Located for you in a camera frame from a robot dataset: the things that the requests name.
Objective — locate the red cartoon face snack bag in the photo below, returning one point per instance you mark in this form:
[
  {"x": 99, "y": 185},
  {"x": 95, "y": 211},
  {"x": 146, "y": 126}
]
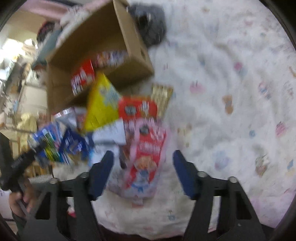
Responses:
[{"x": 82, "y": 77}]

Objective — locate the brown cardboard box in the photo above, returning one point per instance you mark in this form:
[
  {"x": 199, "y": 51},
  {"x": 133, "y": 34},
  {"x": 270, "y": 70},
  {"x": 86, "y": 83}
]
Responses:
[{"x": 110, "y": 28}]

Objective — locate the yellow chip bag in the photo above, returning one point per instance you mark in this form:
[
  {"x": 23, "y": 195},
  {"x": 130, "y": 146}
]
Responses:
[{"x": 102, "y": 104}]

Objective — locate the blue lonely god snack bag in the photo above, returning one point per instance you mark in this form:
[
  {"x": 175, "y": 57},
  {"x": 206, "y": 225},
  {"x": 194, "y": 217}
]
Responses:
[{"x": 52, "y": 134}]

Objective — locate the large white pink snack bag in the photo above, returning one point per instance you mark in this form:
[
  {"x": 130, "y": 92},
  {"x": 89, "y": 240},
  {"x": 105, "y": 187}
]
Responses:
[{"x": 146, "y": 153}]

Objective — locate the person's left hand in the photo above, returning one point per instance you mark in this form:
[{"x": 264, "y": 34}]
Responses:
[{"x": 22, "y": 203}]

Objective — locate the teal folded blanket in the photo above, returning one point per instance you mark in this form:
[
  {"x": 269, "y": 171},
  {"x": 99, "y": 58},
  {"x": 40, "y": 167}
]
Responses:
[{"x": 48, "y": 47}]

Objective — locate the grey striped cloth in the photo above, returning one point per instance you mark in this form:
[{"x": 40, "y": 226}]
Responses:
[{"x": 150, "y": 21}]

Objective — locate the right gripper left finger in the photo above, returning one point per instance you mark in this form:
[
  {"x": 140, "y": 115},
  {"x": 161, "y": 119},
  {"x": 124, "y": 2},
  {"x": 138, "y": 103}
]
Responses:
[{"x": 64, "y": 210}]

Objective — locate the white blue snack wrapper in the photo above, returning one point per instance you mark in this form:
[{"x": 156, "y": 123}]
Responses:
[{"x": 110, "y": 133}]

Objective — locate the yellow cloth bundle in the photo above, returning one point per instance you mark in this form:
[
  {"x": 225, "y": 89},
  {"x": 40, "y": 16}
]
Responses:
[{"x": 26, "y": 126}]

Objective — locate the white biscuit packet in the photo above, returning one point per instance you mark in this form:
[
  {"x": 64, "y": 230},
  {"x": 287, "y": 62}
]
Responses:
[{"x": 106, "y": 59}]

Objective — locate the plaid beige snack bar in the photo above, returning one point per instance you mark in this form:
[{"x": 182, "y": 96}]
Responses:
[{"x": 161, "y": 95}]

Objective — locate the red small snack packet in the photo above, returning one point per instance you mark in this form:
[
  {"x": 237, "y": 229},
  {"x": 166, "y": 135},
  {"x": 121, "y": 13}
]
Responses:
[{"x": 132, "y": 108}]

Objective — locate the white patterned bed quilt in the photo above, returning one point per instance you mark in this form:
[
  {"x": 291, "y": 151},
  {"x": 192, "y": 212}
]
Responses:
[{"x": 232, "y": 113}]

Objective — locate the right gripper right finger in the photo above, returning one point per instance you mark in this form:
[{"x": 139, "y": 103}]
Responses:
[{"x": 237, "y": 219}]

